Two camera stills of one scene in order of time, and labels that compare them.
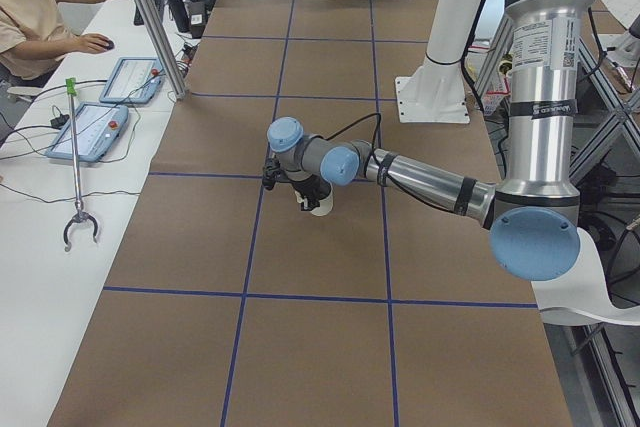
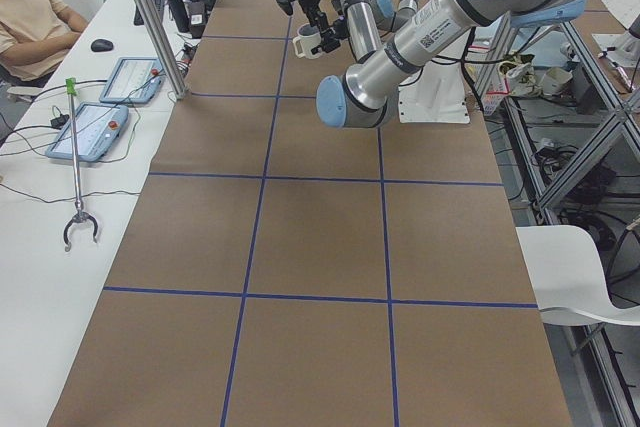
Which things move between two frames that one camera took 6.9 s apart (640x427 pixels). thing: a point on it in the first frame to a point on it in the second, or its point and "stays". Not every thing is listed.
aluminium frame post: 148,12 stays
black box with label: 197,11 stays
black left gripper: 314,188 to 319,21
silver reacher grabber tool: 79,217 stays
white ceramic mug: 325,205 to 307,39
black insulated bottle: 178,10 stays
